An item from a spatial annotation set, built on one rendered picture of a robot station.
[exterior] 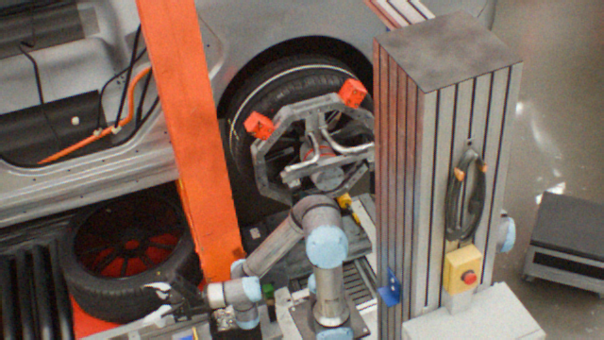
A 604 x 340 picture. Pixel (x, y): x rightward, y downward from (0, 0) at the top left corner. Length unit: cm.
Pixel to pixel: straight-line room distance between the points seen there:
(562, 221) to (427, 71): 215
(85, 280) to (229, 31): 125
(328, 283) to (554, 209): 177
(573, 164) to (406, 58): 290
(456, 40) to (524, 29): 381
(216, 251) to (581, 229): 171
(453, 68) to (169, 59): 101
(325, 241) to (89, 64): 213
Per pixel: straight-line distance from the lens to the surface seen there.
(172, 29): 236
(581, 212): 383
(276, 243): 234
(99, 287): 342
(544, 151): 462
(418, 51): 177
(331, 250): 214
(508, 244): 274
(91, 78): 395
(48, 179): 334
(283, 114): 307
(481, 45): 180
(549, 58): 536
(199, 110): 254
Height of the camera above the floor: 304
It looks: 43 degrees down
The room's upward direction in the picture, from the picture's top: 6 degrees counter-clockwise
